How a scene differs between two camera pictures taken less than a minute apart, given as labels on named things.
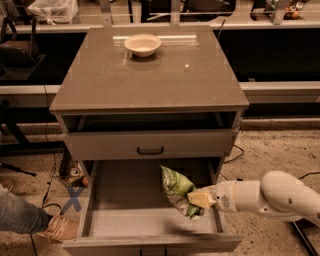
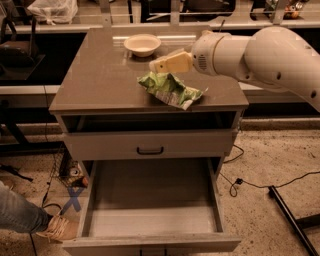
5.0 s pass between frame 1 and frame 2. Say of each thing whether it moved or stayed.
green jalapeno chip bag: moved
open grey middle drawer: stayed
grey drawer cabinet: stayed
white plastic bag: stayed
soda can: stayed
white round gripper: moved
